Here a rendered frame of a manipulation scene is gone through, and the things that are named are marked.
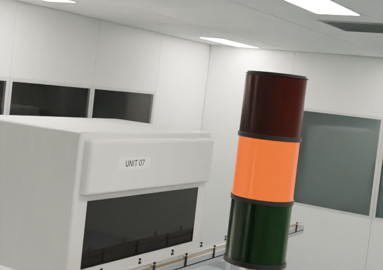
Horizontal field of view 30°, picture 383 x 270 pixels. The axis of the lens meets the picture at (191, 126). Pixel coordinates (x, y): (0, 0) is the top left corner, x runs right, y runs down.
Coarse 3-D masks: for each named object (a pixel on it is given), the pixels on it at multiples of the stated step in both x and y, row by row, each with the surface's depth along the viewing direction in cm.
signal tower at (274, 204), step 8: (248, 72) 56; (256, 72) 55; (264, 72) 55; (272, 72) 54; (248, 136) 55; (256, 136) 55; (264, 136) 54; (272, 136) 54; (240, 200) 55; (248, 200) 55; (256, 200) 55; (224, 256) 57; (240, 264) 55; (248, 264) 55
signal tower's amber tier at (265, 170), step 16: (240, 144) 56; (256, 144) 55; (272, 144) 54; (288, 144) 55; (240, 160) 56; (256, 160) 55; (272, 160) 54; (288, 160) 55; (240, 176) 56; (256, 176) 55; (272, 176) 55; (288, 176) 55; (240, 192) 56; (256, 192) 55; (272, 192) 55; (288, 192) 55
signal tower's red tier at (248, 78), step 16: (256, 80) 55; (272, 80) 54; (288, 80) 54; (304, 80) 55; (256, 96) 55; (272, 96) 54; (288, 96) 54; (304, 96) 56; (256, 112) 55; (272, 112) 54; (288, 112) 54; (240, 128) 56; (256, 128) 55; (272, 128) 54; (288, 128) 55
